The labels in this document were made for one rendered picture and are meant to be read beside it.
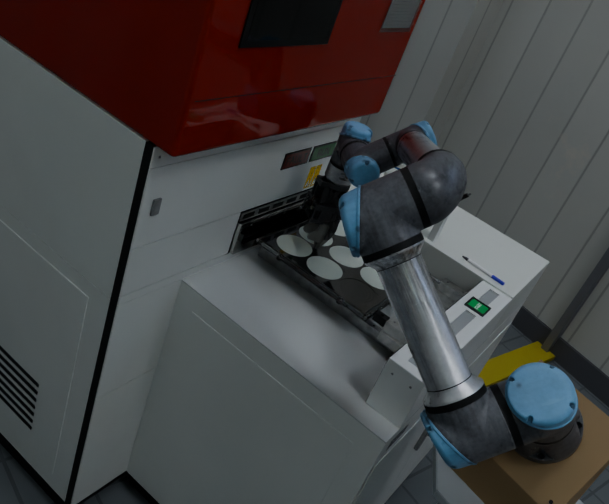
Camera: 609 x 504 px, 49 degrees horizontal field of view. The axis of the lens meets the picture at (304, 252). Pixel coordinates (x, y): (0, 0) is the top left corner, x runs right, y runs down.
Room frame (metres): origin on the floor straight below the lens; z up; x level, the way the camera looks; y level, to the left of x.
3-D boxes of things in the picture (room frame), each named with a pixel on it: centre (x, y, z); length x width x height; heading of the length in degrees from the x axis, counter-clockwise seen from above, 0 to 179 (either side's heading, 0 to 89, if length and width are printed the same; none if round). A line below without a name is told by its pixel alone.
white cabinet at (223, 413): (1.63, -0.24, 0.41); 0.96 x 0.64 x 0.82; 154
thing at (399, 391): (1.38, -0.41, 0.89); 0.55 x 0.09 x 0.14; 154
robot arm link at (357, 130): (1.57, -0.01, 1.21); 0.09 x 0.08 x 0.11; 19
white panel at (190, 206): (1.52, 0.17, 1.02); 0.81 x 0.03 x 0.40; 154
